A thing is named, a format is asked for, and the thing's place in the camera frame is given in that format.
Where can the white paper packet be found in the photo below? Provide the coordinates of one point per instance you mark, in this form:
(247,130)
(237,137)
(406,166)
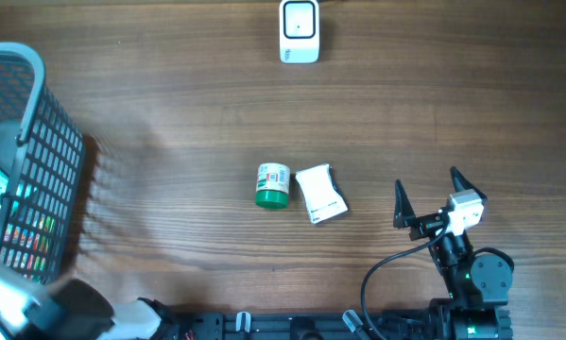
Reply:
(321,198)

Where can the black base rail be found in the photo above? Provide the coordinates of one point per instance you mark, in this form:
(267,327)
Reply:
(287,326)

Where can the white barcode scanner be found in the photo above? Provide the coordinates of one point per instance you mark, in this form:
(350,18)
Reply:
(299,31)

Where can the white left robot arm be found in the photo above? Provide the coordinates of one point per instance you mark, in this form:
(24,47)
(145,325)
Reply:
(68,309)

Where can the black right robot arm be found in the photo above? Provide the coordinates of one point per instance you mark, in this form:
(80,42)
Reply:
(477,280)

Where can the green lid jar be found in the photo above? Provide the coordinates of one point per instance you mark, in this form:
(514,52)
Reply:
(272,186)

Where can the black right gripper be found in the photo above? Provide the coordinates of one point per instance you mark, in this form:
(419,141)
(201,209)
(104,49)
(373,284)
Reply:
(405,216)

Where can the grey plastic shopping basket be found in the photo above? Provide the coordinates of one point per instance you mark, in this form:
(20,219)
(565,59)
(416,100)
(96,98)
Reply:
(42,152)

